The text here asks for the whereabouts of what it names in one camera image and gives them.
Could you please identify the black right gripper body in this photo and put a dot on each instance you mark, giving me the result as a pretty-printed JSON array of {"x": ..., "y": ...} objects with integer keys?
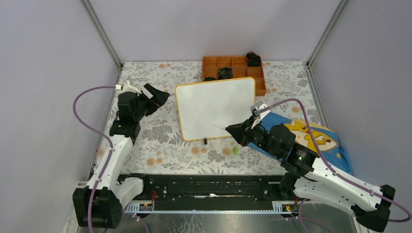
[{"x": 257, "y": 135}]

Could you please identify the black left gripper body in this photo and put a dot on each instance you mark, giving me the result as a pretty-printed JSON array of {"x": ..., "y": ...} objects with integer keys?
[{"x": 146, "y": 106}]

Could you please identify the white green whiteboard marker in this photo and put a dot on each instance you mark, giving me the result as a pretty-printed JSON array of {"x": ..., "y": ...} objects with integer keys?
[{"x": 220, "y": 127}]

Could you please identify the yellow framed whiteboard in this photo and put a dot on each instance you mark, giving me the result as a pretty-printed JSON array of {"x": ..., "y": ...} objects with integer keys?
[{"x": 202, "y": 105}]

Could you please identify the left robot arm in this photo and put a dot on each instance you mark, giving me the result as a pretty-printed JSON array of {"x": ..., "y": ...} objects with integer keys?
[{"x": 101, "y": 202}]

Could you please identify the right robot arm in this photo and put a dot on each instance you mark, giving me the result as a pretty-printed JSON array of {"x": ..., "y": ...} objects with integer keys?
[{"x": 308, "y": 177}]

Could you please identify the dark rolled sock lower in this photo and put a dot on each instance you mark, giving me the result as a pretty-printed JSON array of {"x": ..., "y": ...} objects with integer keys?
[{"x": 207, "y": 79}]

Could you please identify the dark rolled sock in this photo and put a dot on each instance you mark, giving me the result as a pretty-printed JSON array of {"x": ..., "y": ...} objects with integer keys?
[
  {"x": 207, "y": 79},
  {"x": 253, "y": 60},
  {"x": 225, "y": 73}
]

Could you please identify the dark rolled sock middle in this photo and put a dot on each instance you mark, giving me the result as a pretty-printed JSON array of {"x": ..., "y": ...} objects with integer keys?
[{"x": 225, "y": 73}]

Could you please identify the orange wooden compartment tray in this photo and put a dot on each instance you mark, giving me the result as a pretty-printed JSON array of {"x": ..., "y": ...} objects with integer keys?
[{"x": 211, "y": 64}]

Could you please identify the dark rolled sock upper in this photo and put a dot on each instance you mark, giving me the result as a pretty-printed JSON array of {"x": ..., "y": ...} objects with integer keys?
[{"x": 253, "y": 60}]

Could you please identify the blue pikachu cloth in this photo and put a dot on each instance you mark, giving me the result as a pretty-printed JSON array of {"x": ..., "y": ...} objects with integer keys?
[{"x": 326, "y": 139}]

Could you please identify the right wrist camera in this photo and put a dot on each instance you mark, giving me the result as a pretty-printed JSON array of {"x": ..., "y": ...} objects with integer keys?
[{"x": 258, "y": 113}]

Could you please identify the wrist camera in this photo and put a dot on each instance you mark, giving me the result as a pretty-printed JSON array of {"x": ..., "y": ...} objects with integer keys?
[
  {"x": 127, "y": 87},
  {"x": 258, "y": 113}
]

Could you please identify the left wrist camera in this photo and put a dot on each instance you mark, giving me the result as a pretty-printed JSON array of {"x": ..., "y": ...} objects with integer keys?
[{"x": 127, "y": 87}]

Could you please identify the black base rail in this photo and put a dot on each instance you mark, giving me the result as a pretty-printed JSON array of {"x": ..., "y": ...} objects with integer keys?
[{"x": 210, "y": 194}]

